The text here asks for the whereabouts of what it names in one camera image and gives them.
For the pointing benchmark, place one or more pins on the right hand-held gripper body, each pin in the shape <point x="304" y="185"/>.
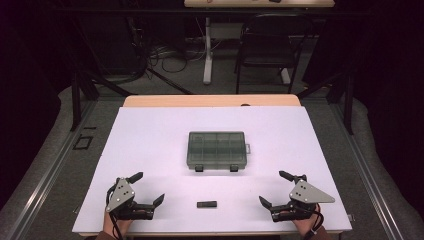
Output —
<point x="308" y="195"/>

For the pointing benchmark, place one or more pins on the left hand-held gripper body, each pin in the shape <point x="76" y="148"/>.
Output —
<point x="120" y="196"/>

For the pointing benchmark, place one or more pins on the small black rectangular stick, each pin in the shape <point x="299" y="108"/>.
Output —
<point x="206" y="204"/>

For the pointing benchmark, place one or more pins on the grey transparent compartment box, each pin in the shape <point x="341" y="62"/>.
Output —
<point x="216" y="150"/>

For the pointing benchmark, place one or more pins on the person's left hand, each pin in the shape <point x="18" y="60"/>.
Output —
<point x="108" y="225"/>

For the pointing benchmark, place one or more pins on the person's right hand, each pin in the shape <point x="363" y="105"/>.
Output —
<point x="305" y="226"/>

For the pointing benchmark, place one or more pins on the white table mat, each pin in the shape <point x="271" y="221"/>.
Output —
<point x="150" y="150"/>

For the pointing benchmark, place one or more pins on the small grey table clip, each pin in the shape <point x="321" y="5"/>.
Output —
<point x="350" y="218"/>

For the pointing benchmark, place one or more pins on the black metal stand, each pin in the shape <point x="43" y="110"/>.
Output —
<point x="76" y="100"/>
<point x="348" y="100"/>

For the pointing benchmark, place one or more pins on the black folding chair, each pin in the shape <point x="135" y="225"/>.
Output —
<point x="266" y="46"/>

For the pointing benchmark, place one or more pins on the wooden desk with white legs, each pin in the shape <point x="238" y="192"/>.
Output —
<point x="208" y="50"/>

